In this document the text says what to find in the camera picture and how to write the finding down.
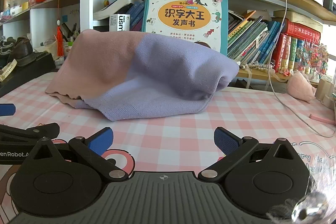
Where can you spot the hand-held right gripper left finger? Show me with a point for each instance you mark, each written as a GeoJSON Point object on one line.
{"type": "Point", "coordinates": [101, 140]}

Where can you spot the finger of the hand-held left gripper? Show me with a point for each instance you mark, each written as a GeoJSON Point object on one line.
{"type": "Point", "coordinates": [6, 109]}
{"type": "Point", "coordinates": [39, 130]}

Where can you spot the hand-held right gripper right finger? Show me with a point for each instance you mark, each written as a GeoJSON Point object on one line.
{"type": "Point", "coordinates": [225, 141]}

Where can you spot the pink and purple sweater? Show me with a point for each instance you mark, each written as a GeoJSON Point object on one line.
{"type": "Point", "coordinates": [147, 74]}

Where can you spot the white woven shoe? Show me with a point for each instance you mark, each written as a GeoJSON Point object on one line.
{"type": "Point", "coordinates": [8, 70]}

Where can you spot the black box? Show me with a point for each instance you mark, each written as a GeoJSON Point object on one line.
{"type": "Point", "coordinates": [29, 69]}

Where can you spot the pink checkered tablecloth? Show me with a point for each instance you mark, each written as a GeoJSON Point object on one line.
{"type": "Point", "coordinates": [168, 140]}

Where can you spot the brown leather shoe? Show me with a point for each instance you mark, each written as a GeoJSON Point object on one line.
{"type": "Point", "coordinates": [22, 50]}

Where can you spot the white can with green lid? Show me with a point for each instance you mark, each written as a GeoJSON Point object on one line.
{"type": "Point", "coordinates": [69, 46]}

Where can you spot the pink plush toy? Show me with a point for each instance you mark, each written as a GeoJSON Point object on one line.
{"type": "Point", "coordinates": [300, 86]}

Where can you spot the pink pen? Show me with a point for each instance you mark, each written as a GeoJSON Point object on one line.
{"type": "Point", "coordinates": [321, 119]}

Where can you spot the bunch of pens and pencils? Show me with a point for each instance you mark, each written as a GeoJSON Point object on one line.
{"type": "Point", "coordinates": [69, 32]}

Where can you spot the crinkled clear plastic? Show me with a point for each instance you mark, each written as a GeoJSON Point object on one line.
{"type": "Point", "coordinates": [307, 205]}

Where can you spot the row of leaning picture books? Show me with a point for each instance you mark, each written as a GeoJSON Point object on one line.
{"type": "Point", "coordinates": [249, 40]}

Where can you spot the white and orange carton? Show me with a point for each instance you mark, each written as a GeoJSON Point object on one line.
{"type": "Point", "coordinates": [119, 22]}

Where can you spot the colourful bead trinkets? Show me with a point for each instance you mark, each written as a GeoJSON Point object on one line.
{"type": "Point", "coordinates": [312, 56]}

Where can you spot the teal-bordered children's book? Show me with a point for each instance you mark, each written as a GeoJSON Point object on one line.
{"type": "Point", "coordinates": [183, 16]}

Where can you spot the thick white-paged book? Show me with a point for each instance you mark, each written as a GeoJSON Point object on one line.
{"type": "Point", "coordinates": [115, 7]}

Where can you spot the red thick book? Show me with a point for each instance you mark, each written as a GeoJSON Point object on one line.
{"type": "Point", "coordinates": [302, 31]}

